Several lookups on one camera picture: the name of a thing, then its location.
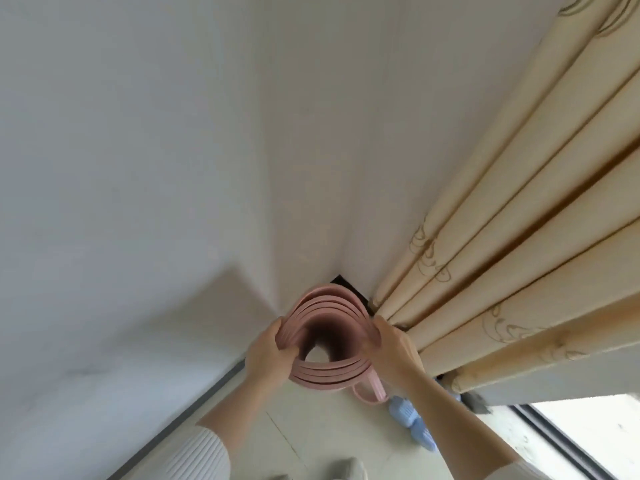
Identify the person's left hand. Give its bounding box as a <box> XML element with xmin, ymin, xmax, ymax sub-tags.
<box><xmin>243</xmin><ymin>317</ymin><xmax>301</xmax><ymax>391</ymax></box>

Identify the person's right hand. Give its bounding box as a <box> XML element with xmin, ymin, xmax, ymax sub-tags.
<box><xmin>362</xmin><ymin>314</ymin><xmax>426</xmax><ymax>395</ymax></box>

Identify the pink pedal resistance band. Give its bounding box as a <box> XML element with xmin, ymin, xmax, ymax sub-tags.
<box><xmin>352</xmin><ymin>367</ymin><xmax>391</xmax><ymax>407</ymax></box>

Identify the light blue dumbbell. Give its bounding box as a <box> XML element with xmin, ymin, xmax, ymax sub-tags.
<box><xmin>409</xmin><ymin>417</ymin><xmax>439</xmax><ymax>453</ymax></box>
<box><xmin>388</xmin><ymin>395</ymin><xmax>419</xmax><ymax>428</ymax></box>

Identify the pink yoga mat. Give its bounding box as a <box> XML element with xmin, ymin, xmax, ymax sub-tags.
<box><xmin>276</xmin><ymin>283</ymin><xmax>382</xmax><ymax>393</ymax></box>

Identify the person's left forearm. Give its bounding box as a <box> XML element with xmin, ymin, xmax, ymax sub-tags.
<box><xmin>107</xmin><ymin>374</ymin><xmax>281</xmax><ymax>480</ymax></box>

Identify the person's right forearm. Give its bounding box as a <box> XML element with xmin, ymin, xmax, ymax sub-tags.
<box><xmin>399</xmin><ymin>374</ymin><xmax>539</xmax><ymax>480</ymax></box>

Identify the person's right white shoe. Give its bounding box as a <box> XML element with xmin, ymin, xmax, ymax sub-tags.
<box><xmin>325</xmin><ymin>457</ymin><xmax>369</xmax><ymax>480</ymax></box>

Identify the black baseboard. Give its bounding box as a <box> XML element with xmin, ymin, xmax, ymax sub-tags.
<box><xmin>145</xmin><ymin>274</ymin><xmax>373</xmax><ymax>480</ymax></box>

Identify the dark sliding door track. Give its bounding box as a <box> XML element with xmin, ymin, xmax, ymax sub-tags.
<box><xmin>509</xmin><ymin>402</ymin><xmax>616</xmax><ymax>480</ymax></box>

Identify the beige lace-trimmed curtain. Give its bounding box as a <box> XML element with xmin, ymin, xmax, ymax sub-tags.
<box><xmin>369</xmin><ymin>0</ymin><xmax>640</xmax><ymax>395</ymax></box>

